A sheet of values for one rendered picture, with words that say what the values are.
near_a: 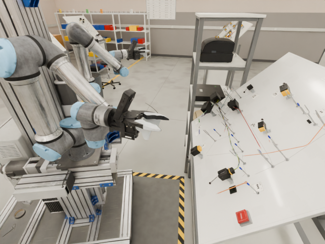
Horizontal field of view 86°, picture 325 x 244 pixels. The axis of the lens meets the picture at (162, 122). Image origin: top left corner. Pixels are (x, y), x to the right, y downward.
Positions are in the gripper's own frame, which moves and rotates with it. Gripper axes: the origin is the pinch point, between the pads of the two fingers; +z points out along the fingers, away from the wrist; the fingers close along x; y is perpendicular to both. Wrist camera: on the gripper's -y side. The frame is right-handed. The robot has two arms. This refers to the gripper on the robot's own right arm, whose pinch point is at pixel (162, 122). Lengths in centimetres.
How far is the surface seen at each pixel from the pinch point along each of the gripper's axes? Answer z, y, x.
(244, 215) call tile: 37, 46, -14
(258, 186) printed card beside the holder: 43, 40, -28
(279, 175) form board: 50, 31, -30
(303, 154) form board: 58, 21, -36
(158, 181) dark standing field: -36, 144, -113
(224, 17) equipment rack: 9, -41, -116
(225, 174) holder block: 27, 41, -32
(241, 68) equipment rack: 31, -3, -127
